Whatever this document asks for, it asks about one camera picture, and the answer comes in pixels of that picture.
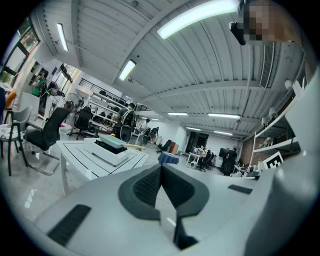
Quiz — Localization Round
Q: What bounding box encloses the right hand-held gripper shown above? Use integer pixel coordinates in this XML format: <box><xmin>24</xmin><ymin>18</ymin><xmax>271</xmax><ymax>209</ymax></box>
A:
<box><xmin>245</xmin><ymin>74</ymin><xmax>320</xmax><ymax>256</ymax></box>

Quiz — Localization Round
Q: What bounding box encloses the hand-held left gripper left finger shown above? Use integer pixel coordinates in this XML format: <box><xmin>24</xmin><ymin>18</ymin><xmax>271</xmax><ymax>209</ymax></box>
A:
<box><xmin>117</xmin><ymin>164</ymin><xmax>163</xmax><ymax>221</ymax></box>

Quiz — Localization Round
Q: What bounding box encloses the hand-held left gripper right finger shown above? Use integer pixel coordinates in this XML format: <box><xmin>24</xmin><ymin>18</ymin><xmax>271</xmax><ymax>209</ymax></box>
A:
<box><xmin>159</xmin><ymin>163</ymin><xmax>210</xmax><ymax>251</ymax></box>

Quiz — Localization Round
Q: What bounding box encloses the black portable stove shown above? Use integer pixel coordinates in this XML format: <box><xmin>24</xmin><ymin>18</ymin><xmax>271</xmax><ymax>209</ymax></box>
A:
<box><xmin>82</xmin><ymin>136</ymin><xmax>133</xmax><ymax>167</ymax></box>

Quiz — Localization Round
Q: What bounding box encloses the square pan with wooden handle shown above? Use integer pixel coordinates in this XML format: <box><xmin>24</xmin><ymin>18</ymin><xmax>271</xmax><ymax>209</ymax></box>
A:
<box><xmin>98</xmin><ymin>134</ymin><xmax>147</xmax><ymax>152</ymax></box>

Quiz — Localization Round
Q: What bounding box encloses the blue draped stool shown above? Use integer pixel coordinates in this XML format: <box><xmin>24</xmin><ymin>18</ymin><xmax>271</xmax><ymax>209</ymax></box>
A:
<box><xmin>157</xmin><ymin>151</ymin><xmax>180</xmax><ymax>166</ymax></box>

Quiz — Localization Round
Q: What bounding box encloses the black swivel office chair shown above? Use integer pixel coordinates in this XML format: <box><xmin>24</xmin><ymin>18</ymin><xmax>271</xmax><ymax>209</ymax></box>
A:
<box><xmin>156</xmin><ymin>139</ymin><xmax>172</xmax><ymax>154</ymax></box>
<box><xmin>74</xmin><ymin>106</ymin><xmax>94</xmax><ymax>140</ymax></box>

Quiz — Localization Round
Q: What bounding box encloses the white shelf with storage bins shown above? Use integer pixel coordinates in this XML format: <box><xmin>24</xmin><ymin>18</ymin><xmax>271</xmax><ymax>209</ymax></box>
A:
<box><xmin>249</xmin><ymin>107</ymin><xmax>302</xmax><ymax>176</ymax></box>

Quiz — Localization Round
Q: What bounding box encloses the white table with black lines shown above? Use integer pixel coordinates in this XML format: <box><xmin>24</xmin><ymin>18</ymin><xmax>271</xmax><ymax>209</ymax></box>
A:
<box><xmin>56</xmin><ymin>138</ymin><xmax>150</xmax><ymax>196</ymax></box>

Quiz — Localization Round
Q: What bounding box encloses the white storage bin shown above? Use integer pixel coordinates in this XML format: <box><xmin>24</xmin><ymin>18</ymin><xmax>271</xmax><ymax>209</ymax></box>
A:
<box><xmin>58</xmin><ymin>123</ymin><xmax>73</xmax><ymax>141</ymax></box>

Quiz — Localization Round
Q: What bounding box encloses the white shelf with black bags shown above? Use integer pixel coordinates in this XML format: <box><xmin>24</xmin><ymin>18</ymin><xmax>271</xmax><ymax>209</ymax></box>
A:
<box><xmin>88</xmin><ymin>91</ymin><xmax>128</xmax><ymax>131</ymax></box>

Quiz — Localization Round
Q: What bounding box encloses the black mesh sled chair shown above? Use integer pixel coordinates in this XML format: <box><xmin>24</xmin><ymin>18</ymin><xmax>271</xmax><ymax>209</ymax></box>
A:
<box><xmin>24</xmin><ymin>107</ymin><xmax>73</xmax><ymax>176</ymax></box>

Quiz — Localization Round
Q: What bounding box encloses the black railing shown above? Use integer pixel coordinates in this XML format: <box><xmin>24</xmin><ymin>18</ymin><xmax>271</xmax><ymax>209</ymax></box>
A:
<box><xmin>79</xmin><ymin>77</ymin><xmax>123</xmax><ymax>97</ymax></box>

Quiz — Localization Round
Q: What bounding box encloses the white chair with black legs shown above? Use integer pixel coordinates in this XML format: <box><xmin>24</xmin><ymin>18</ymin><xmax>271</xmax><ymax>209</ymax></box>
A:
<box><xmin>0</xmin><ymin>105</ymin><xmax>34</xmax><ymax>177</ymax></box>

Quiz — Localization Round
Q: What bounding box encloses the dark framed window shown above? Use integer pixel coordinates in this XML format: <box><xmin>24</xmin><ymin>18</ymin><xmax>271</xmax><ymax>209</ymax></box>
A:
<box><xmin>0</xmin><ymin>17</ymin><xmax>41</xmax><ymax>83</ymax></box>
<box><xmin>56</xmin><ymin>63</ymin><xmax>81</xmax><ymax>96</ymax></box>

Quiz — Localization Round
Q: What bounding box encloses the floral round seat cushion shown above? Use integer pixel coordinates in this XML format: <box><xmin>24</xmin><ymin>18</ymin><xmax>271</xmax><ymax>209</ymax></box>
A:
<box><xmin>0</xmin><ymin>123</ymin><xmax>21</xmax><ymax>140</ymax></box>

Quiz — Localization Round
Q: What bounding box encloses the ceiling air vent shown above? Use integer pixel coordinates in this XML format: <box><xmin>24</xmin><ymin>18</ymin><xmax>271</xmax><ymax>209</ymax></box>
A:
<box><xmin>258</xmin><ymin>41</ymin><xmax>276</xmax><ymax>90</ymax></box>

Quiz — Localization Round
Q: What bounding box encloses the person's head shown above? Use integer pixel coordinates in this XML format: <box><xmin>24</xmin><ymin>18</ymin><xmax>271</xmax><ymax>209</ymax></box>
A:
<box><xmin>246</xmin><ymin>0</ymin><xmax>302</xmax><ymax>48</ymax></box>

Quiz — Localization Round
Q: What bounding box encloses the white frame cart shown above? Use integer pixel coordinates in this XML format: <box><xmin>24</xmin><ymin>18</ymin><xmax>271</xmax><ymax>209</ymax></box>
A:
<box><xmin>186</xmin><ymin>151</ymin><xmax>208</xmax><ymax>171</ymax></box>

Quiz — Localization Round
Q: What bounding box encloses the black head camera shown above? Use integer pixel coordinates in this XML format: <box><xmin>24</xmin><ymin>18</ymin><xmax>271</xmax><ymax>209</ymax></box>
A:
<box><xmin>229</xmin><ymin>21</ymin><xmax>248</xmax><ymax>46</ymax></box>

